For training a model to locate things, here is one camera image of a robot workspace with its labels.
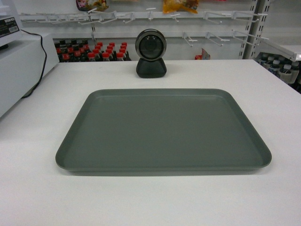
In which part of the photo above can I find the grey rectangular serving tray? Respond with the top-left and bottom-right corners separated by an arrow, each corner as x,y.
55,89 -> 272,175

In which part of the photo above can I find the black scale power cable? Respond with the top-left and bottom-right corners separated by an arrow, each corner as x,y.
22,29 -> 47,98

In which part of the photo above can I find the black barcode scanner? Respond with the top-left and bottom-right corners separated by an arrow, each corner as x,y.
135,29 -> 167,78

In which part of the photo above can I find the white slotted shelf upright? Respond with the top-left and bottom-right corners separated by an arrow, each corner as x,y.
243,0 -> 271,59

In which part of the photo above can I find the orange hanging snack bag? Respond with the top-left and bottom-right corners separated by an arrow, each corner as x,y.
162,0 -> 199,14

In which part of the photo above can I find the white checkout table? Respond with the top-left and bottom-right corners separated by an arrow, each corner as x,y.
0,60 -> 301,226

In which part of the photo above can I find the white cash drawer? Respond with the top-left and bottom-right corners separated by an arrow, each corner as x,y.
0,33 -> 59,116

